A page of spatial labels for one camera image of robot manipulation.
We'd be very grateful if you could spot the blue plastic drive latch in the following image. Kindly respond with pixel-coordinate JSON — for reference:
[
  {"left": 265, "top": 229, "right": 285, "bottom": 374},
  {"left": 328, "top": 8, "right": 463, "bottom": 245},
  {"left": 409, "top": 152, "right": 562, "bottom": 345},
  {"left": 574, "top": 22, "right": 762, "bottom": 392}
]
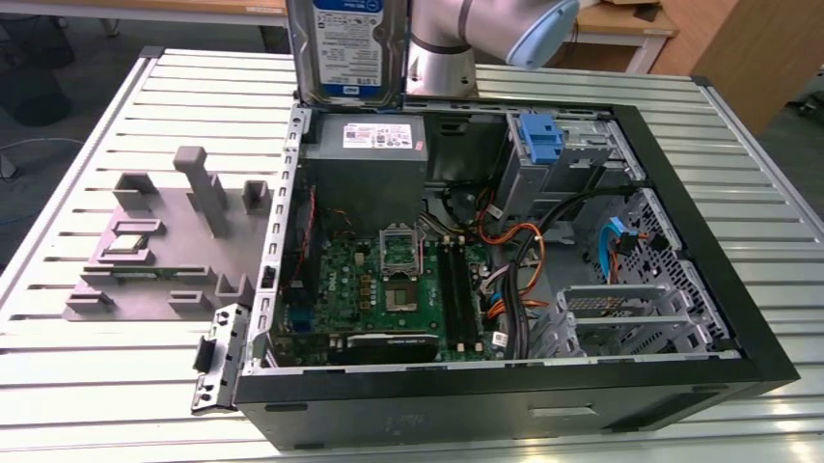
[{"left": 516, "top": 112, "right": 566, "bottom": 166}]

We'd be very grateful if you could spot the thin red wire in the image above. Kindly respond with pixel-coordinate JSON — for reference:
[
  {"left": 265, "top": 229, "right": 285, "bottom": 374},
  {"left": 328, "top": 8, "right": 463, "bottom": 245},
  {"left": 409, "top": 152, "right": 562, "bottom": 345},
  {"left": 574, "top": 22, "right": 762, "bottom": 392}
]
[{"left": 292, "top": 185, "right": 317, "bottom": 290}]

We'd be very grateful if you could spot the green RAM stick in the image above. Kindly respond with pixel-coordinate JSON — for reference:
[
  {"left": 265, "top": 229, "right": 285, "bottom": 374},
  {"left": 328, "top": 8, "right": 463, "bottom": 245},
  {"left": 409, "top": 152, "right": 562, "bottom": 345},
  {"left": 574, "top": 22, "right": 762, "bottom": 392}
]
[{"left": 106, "top": 269, "right": 180, "bottom": 283}]

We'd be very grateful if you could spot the black RAM slot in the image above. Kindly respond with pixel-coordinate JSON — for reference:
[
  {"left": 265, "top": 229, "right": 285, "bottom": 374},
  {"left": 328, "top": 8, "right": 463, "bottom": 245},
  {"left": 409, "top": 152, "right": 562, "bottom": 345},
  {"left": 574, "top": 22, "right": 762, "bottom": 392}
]
[
  {"left": 454, "top": 235, "right": 488, "bottom": 353},
  {"left": 436, "top": 236, "right": 470, "bottom": 354}
]

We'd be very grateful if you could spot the black open PC case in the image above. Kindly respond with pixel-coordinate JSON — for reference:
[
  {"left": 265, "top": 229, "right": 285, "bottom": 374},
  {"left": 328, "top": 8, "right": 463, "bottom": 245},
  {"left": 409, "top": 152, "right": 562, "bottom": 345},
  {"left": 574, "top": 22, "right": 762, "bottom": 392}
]
[{"left": 230, "top": 89, "right": 802, "bottom": 452}]

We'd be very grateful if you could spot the black graphics card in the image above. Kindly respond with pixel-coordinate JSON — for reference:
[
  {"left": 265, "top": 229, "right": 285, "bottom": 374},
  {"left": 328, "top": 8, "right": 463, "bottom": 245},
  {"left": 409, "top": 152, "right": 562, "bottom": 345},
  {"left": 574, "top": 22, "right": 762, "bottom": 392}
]
[{"left": 327, "top": 330, "right": 443, "bottom": 366}]

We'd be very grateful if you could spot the black office chair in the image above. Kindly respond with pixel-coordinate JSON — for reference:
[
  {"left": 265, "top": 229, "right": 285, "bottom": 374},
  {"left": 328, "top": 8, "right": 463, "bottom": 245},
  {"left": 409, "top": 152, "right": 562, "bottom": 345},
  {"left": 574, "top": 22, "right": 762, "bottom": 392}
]
[{"left": 0, "top": 14, "right": 76, "bottom": 127}]

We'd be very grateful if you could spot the metal socket cover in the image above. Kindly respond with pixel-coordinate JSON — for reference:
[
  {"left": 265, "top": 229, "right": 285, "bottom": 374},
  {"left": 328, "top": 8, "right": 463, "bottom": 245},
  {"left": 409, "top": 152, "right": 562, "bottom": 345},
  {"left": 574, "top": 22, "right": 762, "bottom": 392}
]
[{"left": 376, "top": 223, "right": 423, "bottom": 282}]

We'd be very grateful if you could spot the silver CPU chip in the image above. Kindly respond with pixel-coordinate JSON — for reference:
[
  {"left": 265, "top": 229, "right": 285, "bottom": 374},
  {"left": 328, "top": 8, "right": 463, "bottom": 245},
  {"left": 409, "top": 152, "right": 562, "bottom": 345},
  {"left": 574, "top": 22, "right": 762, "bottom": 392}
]
[{"left": 104, "top": 235, "right": 149, "bottom": 256}]

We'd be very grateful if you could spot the blue data wire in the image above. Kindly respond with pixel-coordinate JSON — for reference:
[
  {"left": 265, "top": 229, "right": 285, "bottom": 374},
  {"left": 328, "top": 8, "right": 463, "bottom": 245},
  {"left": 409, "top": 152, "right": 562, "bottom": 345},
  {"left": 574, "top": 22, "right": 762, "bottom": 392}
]
[{"left": 599, "top": 216, "right": 626, "bottom": 286}]

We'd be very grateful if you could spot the CPU socket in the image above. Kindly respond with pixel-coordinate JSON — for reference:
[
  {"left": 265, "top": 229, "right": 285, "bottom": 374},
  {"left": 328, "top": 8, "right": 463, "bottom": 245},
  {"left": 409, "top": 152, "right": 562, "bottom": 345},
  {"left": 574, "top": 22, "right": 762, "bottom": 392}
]
[{"left": 381, "top": 283, "right": 427, "bottom": 315}]

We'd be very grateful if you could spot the grey power supply unit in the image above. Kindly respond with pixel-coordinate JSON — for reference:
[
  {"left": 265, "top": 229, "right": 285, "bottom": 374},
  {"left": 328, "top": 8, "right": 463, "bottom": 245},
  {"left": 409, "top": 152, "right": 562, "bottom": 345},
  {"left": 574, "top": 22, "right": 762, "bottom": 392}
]
[{"left": 301, "top": 113, "right": 429, "bottom": 232}]

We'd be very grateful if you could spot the hard disk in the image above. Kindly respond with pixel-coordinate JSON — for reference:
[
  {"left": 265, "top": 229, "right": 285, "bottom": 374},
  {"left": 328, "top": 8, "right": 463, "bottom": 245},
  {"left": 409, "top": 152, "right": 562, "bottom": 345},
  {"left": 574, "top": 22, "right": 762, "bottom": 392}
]
[{"left": 285, "top": 0, "right": 411, "bottom": 110}]

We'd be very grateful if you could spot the wooden desk white frame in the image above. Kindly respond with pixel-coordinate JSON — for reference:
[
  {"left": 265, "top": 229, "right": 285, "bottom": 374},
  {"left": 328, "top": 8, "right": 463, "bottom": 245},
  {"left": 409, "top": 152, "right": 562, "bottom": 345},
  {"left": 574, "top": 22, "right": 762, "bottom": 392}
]
[
  {"left": 0, "top": 0, "right": 292, "bottom": 55},
  {"left": 564, "top": 0, "right": 681, "bottom": 74}
]

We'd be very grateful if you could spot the orange wire bundle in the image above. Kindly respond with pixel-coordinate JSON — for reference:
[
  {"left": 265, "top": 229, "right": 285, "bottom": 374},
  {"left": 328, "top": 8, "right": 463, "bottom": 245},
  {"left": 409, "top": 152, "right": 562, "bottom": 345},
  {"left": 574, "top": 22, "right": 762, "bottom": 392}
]
[{"left": 478, "top": 224, "right": 550, "bottom": 304}]

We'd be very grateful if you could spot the grey parts rack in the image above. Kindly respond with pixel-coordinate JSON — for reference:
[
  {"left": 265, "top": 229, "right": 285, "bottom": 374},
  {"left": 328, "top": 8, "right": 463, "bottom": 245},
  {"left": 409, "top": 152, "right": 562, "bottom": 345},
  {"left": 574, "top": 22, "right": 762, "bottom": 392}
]
[{"left": 60, "top": 146, "right": 276, "bottom": 323}]

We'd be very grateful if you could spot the metal expansion slot latch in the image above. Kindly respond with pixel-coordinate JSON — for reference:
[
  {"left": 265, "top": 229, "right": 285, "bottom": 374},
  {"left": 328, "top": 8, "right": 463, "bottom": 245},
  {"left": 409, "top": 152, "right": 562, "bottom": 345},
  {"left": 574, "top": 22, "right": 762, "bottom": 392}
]
[{"left": 189, "top": 303, "right": 249, "bottom": 417}]

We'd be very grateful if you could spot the wooden cabinet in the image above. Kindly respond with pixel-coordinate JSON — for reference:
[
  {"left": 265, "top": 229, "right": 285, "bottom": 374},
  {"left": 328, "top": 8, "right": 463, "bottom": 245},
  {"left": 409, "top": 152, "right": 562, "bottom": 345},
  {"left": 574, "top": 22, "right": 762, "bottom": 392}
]
[{"left": 655, "top": 0, "right": 824, "bottom": 137}]

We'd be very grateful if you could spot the metal disk bay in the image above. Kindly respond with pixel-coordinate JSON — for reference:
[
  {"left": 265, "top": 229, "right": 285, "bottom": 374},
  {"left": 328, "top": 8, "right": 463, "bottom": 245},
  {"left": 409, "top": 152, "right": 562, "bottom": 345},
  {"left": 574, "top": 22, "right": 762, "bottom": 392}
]
[{"left": 552, "top": 284, "right": 717, "bottom": 359}]

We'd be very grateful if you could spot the metal optical drive cage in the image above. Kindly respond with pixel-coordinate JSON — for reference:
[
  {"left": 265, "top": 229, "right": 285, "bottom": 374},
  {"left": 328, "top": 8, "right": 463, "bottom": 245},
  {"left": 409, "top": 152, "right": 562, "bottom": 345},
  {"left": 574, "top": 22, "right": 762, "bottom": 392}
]
[{"left": 498, "top": 113, "right": 646, "bottom": 224}]

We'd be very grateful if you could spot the green motherboard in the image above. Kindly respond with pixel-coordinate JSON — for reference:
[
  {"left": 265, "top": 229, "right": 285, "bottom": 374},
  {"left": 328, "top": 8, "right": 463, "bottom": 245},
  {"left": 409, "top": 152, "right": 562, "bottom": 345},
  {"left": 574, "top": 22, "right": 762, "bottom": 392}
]
[{"left": 273, "top": 226, "right": 511, "bottom": 364}]

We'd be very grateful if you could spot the thick black cable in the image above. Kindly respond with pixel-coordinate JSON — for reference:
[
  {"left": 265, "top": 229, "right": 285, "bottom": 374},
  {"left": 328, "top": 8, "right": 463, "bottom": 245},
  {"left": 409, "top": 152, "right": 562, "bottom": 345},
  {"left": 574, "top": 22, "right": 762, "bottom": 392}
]
[{"left": 499, "top": 185, "right": 639, "bottom": 361}]

